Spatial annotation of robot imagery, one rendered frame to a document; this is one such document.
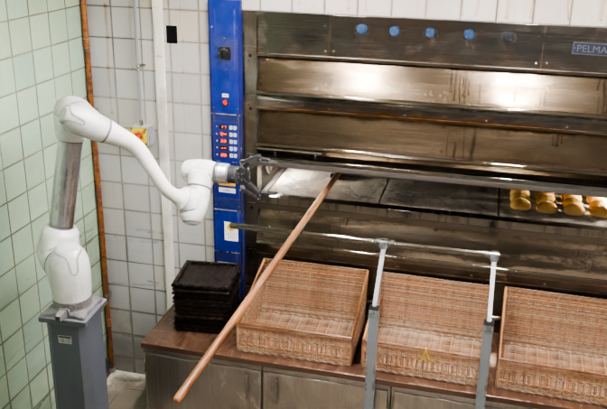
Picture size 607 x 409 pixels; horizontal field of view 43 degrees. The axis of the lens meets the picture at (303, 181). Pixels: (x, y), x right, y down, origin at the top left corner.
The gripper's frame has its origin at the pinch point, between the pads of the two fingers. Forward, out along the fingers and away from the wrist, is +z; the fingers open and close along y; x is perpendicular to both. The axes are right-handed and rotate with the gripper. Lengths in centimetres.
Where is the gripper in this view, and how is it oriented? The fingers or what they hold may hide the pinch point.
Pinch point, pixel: (275, 178)
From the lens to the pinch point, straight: 324.1
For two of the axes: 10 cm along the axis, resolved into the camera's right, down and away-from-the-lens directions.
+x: -2.5, 3.2, -9.1
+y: -0.1, 9.4, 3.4
